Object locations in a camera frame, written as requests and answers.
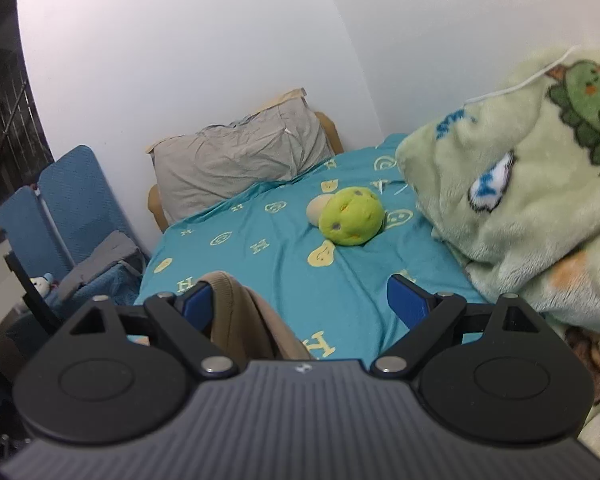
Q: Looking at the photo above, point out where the tan brown garment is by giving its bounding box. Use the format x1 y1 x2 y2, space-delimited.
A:
201 271 313 368

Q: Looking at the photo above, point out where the grey cloth on chair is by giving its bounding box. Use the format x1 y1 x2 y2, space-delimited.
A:
57 231 146 301

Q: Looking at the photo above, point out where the green turtle plush toy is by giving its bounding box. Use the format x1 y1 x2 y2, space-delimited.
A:
306 186 385 246

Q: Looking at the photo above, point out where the teal patterned bed sheet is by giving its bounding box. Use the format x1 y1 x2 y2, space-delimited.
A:
136 133 482 363

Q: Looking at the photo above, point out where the small penguin plush toy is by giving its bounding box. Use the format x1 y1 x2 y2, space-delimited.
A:
30 273 56 302

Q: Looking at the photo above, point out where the grey pillow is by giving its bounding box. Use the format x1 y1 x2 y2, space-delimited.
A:
146 88 336 226

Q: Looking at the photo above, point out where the blue covered chair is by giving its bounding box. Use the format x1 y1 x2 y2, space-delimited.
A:
38 145 144 302
0 186 73 283

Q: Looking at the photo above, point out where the light green dinosaur blanket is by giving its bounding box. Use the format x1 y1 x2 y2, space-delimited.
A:
396 48 600 456

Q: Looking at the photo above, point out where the dark window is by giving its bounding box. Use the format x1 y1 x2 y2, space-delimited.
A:
0 0 54 205

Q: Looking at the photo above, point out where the white cable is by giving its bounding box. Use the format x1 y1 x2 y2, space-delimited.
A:
462 44 581 106

